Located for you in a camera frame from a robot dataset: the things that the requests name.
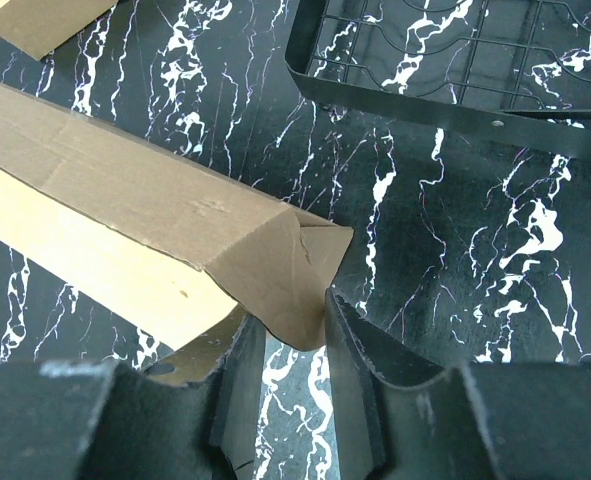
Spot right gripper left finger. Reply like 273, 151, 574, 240
0, 317, 265, 479

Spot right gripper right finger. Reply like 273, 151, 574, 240
325, 290, 591, 479

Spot cardboard box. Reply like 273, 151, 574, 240
0, 0, 117, 60
0, 83, 353, 386

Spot closed cardboard box back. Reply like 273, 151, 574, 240
0, 0, 117, 60

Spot black wire dish rack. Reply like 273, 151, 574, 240
285, 1, 591, 161

